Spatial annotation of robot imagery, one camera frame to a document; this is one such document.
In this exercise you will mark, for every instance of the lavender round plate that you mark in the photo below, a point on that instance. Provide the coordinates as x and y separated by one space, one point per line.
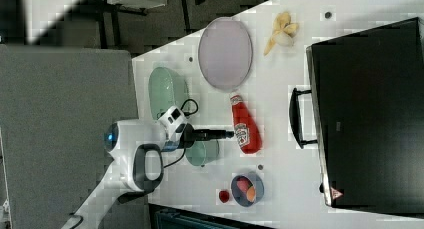
225 53

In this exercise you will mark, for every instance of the silver black toaster oven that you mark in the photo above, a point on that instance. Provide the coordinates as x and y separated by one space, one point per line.
367 94

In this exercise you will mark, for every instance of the peeled toy banana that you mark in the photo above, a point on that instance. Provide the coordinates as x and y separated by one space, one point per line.
283 31

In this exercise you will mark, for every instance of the pink toy fruit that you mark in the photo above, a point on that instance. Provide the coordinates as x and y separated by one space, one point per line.
243 184

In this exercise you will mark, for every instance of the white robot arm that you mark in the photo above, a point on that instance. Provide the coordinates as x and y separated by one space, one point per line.
137 167

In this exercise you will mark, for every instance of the green perforated colander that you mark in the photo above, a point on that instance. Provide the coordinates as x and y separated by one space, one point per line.
166 88

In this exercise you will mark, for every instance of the blue small bowl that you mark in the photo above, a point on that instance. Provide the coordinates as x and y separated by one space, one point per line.
240 197

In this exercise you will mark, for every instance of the red toy strawberry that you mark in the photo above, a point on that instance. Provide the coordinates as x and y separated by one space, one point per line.
224 196

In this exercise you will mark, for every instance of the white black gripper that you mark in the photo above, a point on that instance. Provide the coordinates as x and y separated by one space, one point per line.
175 122

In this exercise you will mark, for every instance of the red plush ketchup bottle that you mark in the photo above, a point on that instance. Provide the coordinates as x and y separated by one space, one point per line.
245 128

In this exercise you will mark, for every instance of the grey partition panel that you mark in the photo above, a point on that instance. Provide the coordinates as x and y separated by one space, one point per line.
56 105

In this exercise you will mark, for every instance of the green cup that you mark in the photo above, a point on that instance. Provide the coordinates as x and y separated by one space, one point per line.
202 153

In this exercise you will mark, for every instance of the orange toy fruit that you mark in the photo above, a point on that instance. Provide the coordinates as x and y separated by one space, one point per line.
251 194

